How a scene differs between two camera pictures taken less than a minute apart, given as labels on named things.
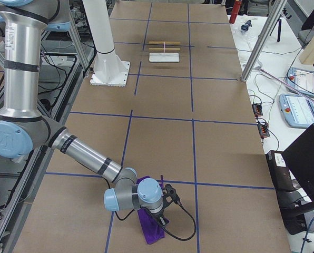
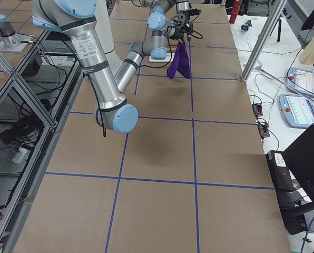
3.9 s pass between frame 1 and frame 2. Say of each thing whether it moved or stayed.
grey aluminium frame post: stayed
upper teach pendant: stayed
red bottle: stayed
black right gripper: moved
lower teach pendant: stayed
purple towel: moved
